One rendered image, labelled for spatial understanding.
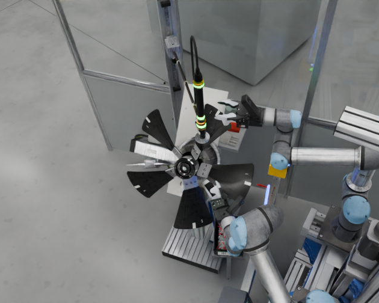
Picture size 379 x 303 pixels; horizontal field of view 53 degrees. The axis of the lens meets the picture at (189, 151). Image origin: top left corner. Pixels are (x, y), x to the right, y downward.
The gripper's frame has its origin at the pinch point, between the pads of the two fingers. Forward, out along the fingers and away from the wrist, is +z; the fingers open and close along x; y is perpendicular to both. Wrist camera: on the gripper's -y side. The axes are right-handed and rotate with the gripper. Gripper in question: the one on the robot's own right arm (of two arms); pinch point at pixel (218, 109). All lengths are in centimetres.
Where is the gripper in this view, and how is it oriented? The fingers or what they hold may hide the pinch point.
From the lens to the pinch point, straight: 168.9
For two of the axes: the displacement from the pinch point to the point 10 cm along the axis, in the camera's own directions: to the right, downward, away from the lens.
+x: 1.9, -7.8, 5.9
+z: -9.8, -1.1, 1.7
